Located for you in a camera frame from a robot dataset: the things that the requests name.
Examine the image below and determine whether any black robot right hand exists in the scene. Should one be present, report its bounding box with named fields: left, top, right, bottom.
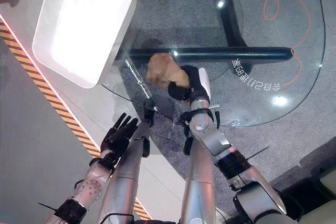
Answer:
left=167, top=65, right=211, bottom=103

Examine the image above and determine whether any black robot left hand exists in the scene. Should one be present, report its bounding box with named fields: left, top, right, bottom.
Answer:
left=100, top=112, right=139, bottom=154

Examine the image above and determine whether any orange cable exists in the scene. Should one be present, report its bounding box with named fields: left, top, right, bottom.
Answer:
left=262, top=0, right=313, bottom=87

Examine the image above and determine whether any orange black hazard tape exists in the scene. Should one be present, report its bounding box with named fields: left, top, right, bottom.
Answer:
left=0, top=20, right=154, bottom=221

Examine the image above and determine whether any white plastic basket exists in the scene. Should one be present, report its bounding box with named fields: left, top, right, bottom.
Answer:
left=31, top=0, right=138, bottom=89

